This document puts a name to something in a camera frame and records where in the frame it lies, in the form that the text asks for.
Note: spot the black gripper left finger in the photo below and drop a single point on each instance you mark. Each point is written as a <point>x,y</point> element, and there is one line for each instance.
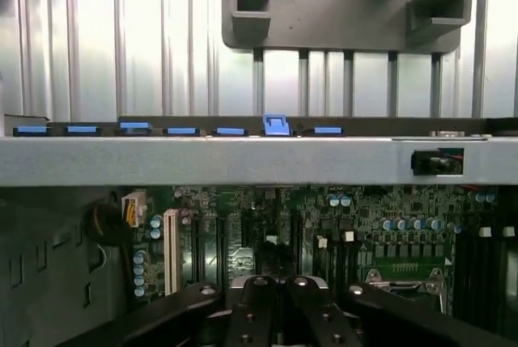
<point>255,322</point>

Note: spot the large blue slot latch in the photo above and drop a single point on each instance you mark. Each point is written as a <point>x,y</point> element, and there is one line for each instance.
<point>277,126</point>

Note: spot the grey power supply unit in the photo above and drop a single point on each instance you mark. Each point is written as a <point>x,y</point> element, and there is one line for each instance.
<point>48,242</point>

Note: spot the black open PC case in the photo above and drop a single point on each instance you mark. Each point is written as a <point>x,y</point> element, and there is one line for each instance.
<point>202,161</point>

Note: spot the CPU socket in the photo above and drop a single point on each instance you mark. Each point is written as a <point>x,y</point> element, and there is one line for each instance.
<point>404,288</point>

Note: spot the green motherboard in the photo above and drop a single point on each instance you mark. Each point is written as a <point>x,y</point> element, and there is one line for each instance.
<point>364,209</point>

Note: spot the grey parts rack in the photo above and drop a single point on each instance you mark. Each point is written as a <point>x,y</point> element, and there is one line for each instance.
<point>323,7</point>

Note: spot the white power connector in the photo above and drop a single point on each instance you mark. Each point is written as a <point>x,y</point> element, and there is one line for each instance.
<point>131,207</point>

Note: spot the white expansion slot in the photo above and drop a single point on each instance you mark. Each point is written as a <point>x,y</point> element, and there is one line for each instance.
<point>172,250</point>

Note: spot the black intrusion switch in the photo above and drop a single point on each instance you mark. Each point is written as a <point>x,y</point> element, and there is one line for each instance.
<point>433,161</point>

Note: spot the blue slot retention tab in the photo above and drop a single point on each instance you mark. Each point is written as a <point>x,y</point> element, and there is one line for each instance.
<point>328,130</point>
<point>135,125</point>
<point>82,129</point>
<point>32,131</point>

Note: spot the black RAM slot bank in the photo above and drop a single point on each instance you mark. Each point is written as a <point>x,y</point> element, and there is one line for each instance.
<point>489,274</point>

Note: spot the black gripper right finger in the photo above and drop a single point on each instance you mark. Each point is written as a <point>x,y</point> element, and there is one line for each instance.
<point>319,322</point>

